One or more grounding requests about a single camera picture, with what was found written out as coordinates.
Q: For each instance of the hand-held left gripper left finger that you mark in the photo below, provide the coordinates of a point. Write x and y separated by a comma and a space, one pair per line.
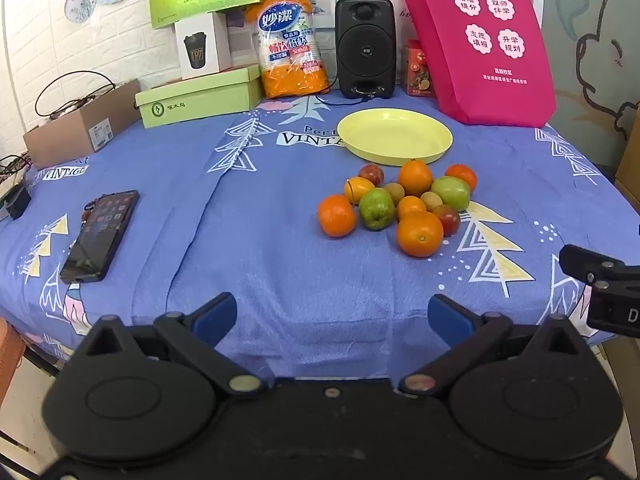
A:
216, 316

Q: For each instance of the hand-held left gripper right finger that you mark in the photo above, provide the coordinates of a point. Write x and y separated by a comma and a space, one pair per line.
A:
450, 316

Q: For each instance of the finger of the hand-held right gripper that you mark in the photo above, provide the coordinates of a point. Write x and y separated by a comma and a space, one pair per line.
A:
612, 305

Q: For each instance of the large orange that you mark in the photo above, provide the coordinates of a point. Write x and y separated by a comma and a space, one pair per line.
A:
420, 233

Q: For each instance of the dark red plum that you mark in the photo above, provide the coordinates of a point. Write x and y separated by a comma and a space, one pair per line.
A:
449, 221
371, 174

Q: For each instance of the brown kiwi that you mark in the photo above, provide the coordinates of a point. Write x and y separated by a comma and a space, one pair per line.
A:
395, 192
431, 201

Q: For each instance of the green apple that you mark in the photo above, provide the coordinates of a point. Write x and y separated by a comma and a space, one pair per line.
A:
451, 193
376, 209

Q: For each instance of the small reddish orange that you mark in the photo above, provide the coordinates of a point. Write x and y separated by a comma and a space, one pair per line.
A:
462, 175

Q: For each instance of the yellow-orange fruit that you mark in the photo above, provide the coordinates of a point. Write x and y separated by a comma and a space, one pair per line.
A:
357, 189

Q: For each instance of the yellow plastic plate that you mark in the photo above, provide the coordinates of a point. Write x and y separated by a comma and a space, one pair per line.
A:
395, 132

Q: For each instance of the blue printed tablecloth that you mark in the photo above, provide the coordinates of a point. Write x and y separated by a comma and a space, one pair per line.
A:
260, 240

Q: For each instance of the black smartphone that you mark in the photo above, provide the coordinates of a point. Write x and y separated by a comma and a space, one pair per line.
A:
97, 237

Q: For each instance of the tall cardboard box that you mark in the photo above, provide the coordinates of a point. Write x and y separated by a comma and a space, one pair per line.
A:
630, 160

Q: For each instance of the orange stool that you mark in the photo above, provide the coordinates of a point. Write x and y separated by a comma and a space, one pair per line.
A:
10, 360

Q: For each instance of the light green shoe box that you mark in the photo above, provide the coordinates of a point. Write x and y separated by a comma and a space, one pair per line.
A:
200, 102

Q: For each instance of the small black device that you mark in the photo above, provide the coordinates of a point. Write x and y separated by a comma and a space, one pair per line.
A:
15, 202

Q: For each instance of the brown cardboard box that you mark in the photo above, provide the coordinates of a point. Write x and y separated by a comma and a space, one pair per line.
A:
75, 132

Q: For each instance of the red juice carton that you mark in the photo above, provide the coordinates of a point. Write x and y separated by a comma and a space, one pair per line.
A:
417, 67

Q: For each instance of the pink fabric bag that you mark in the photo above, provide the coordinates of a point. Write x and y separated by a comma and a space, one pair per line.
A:
480, 60

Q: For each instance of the white cup gift box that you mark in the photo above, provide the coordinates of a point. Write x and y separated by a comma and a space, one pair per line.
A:
200, 47

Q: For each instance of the orange paper cup pack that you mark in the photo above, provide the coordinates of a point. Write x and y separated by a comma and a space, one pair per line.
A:
287, 55

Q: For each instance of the purple and white box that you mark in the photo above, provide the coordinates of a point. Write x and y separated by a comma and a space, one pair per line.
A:
242, 40

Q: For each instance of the black speaker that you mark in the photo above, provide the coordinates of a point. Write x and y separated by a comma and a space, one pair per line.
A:
365, 47

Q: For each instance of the pale paper fan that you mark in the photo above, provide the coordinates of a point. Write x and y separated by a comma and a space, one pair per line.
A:
80, 2

